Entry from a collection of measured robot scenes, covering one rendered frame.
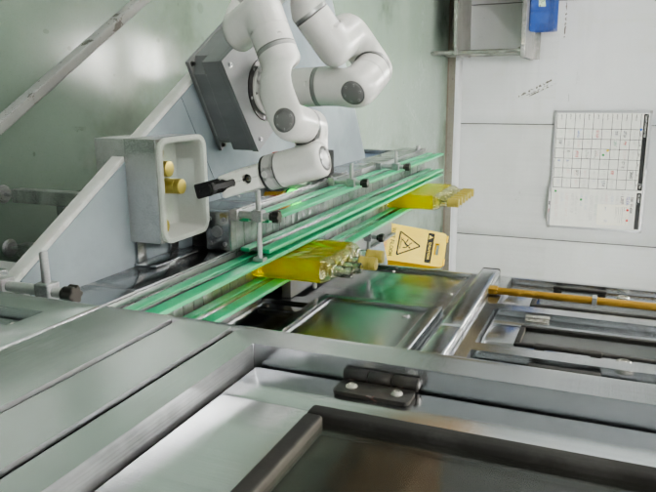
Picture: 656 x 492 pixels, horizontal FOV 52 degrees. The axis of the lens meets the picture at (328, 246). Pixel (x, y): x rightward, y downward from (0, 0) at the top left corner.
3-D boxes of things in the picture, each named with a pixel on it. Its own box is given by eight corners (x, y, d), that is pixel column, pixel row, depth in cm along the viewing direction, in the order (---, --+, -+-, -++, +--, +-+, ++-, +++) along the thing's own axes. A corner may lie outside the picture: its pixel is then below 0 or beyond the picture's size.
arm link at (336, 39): (290, 32, 155) (318, 9, 166) (350, 116, 161) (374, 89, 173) (318, 10, 149) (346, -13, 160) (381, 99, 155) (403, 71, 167)
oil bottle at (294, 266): (251, 276, 170) (329, 284, 162) (251, 254, 169) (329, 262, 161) (262, 270, 175) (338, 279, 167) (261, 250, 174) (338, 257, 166)
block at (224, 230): (204, 250, 162) (229, 252, 159) (202, 211, 159) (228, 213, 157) (213, 246, 165) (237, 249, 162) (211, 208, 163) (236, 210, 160)
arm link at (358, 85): (304, 76, 158) (366, 72, 151) (326, 56, 168) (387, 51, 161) (313, 114, 164) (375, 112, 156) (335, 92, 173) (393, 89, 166)
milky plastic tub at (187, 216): (132, 242, 146) (165, 245, 143) (124, 138, 141) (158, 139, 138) (179, 227, 162) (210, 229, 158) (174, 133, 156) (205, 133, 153)
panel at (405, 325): (102, 463, 109) (293, 512, 96) (100, 446, 108) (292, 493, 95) (323, 303, 189) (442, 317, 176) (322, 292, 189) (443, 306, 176)
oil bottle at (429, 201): (387, 207, 269) (457, 211, 258) (387, 193, 268) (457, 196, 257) (390, 205, 274) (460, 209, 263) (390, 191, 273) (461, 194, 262)
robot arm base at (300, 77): (240, 76, 162) (296, 72, 155) (260, 44, 169) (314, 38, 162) (265, 125, 173) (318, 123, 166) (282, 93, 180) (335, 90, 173)
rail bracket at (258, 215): (230, 260, 159) (278, 265, 155) (227, 188, 156) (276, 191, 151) (237, 257, 162) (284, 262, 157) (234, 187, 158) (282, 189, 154)
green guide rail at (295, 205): (239, 221, 161) (268, 223, 158) (238, 217, 161) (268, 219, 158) (427, 154, 318) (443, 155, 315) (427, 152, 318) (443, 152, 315)
